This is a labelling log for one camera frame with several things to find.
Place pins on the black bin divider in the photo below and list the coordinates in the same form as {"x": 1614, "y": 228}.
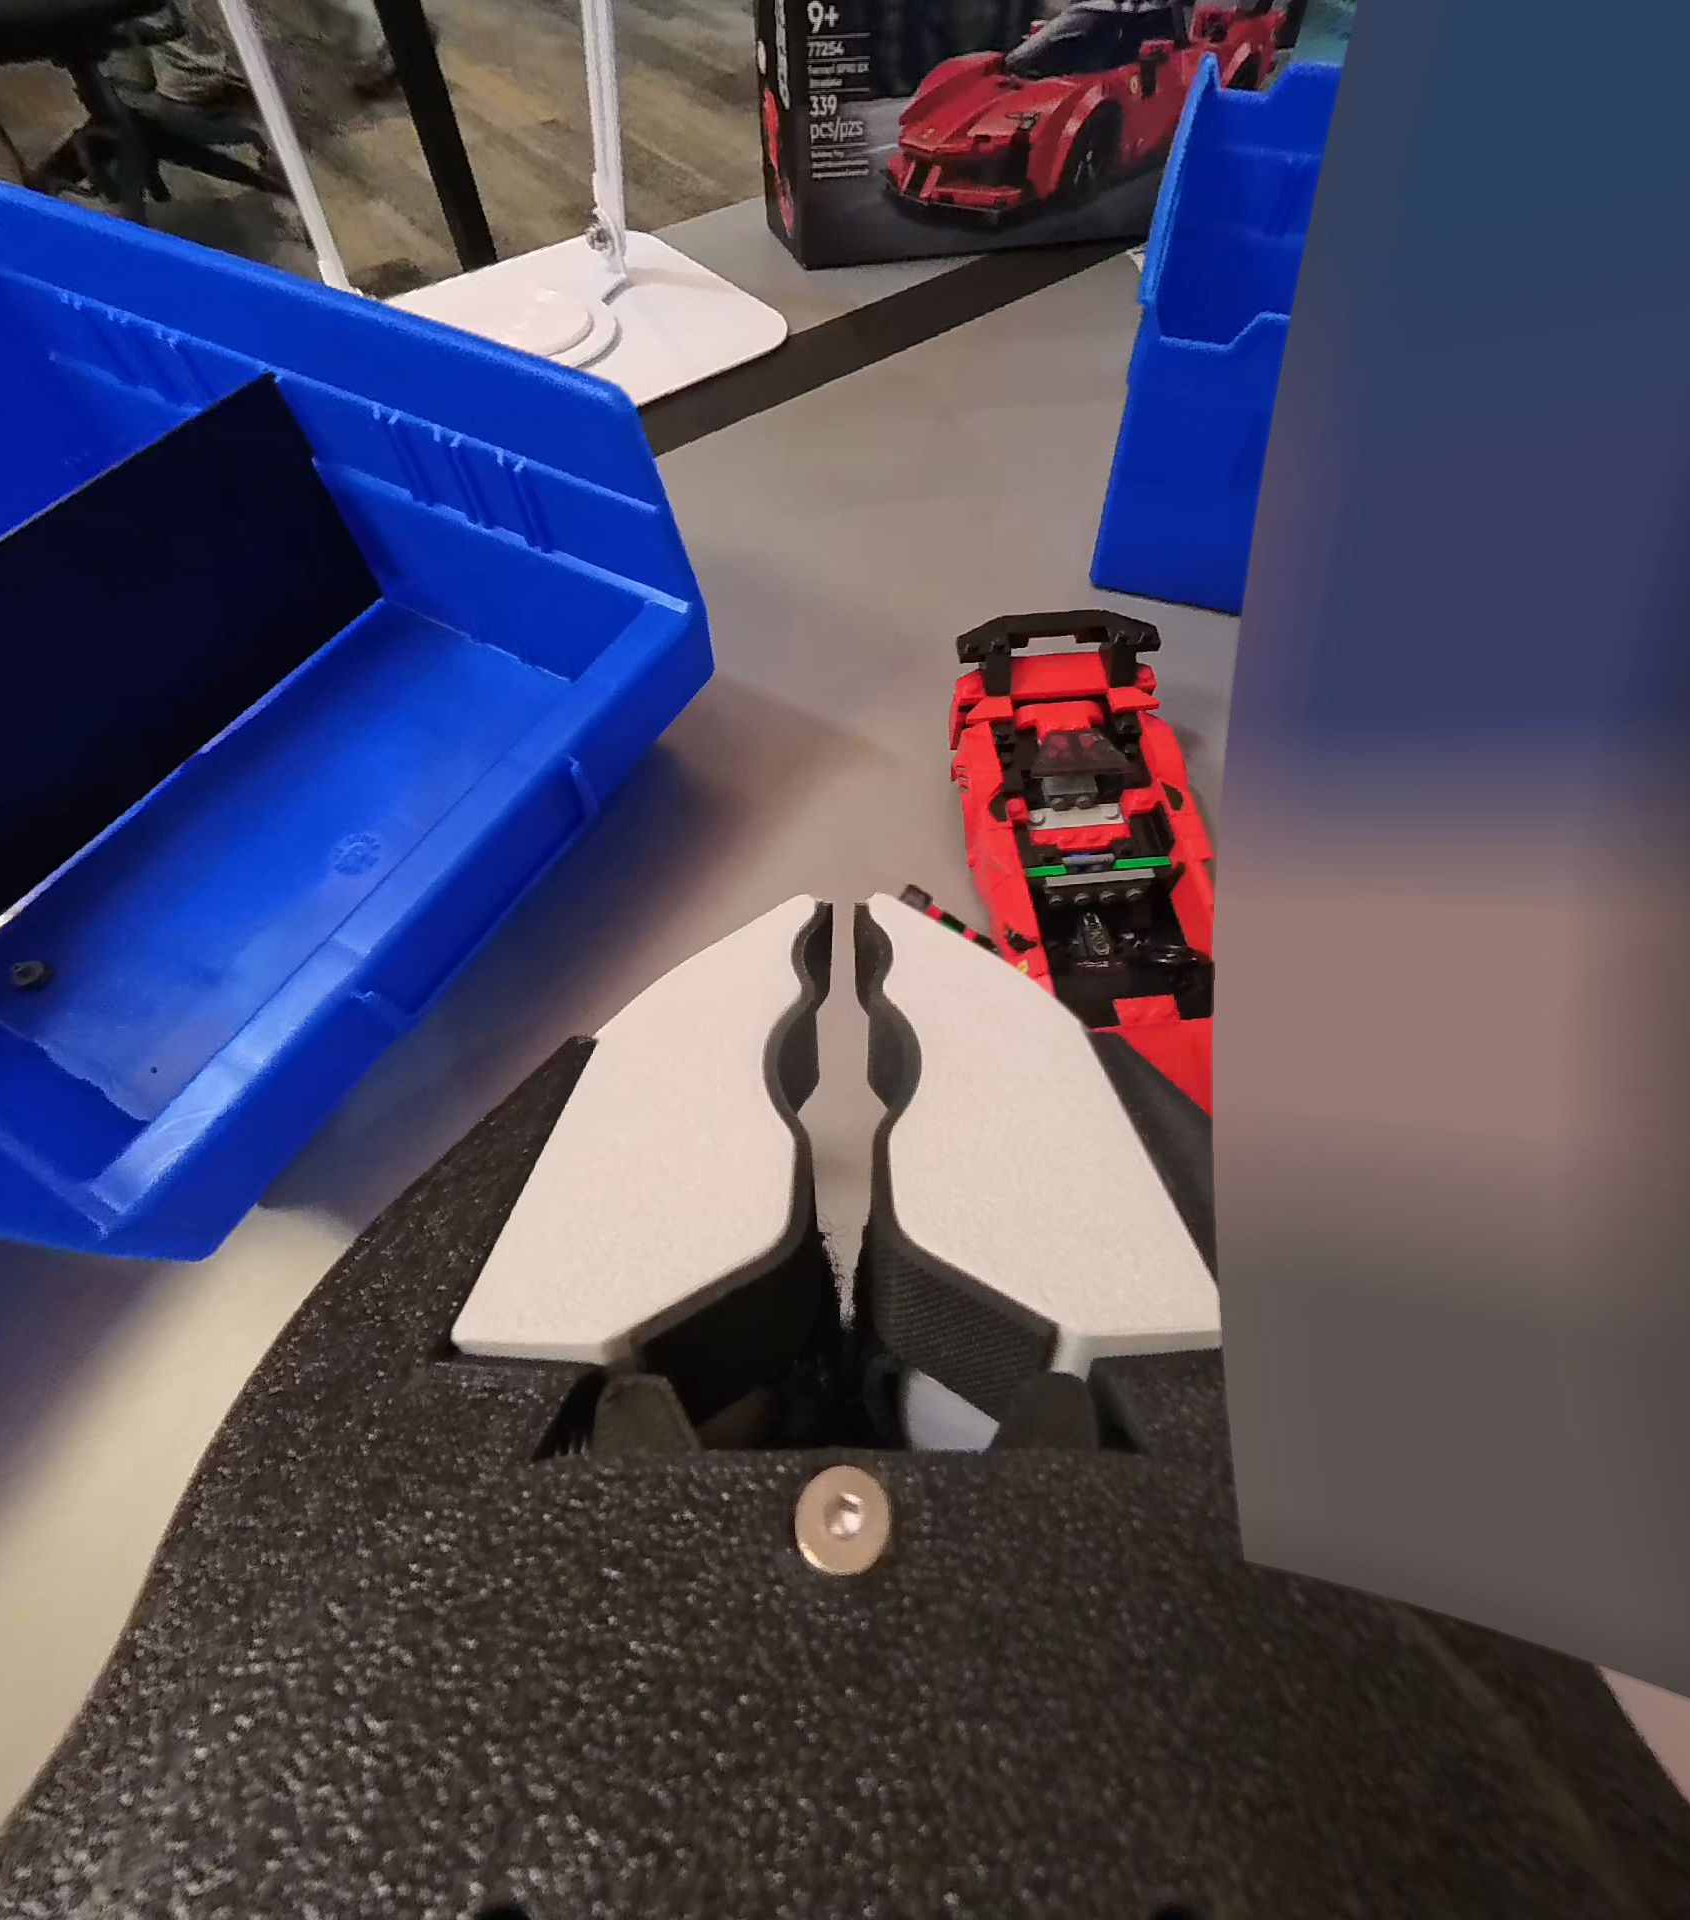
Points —
{"x": 140, "y": 645}

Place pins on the black office chair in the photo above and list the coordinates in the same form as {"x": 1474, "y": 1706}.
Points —
{"x": 111, "y": 90}

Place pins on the black table leg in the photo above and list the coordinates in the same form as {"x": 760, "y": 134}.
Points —
{"x": 443, "y": 134}

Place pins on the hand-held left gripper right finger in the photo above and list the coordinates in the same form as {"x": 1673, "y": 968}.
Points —
{"x": 1024, "y": 1155}

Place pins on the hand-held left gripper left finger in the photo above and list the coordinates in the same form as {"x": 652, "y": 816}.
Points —
{"x": 650, "y": 1141}

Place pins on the white board stand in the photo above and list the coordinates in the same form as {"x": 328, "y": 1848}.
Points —
{"x": 634, "y": 314}

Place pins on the large blue plastic bin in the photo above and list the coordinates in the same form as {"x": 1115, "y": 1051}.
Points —
{"x": 381, "y": 840}

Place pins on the small red lego piece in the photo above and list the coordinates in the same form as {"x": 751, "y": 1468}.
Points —
{"x": 942, "y": 918}

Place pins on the lego set box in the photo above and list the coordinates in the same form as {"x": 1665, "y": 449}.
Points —
{"x": 994, "y": 134}

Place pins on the red lego car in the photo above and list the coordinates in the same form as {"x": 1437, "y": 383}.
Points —
{"x": 1071, "y": 840}

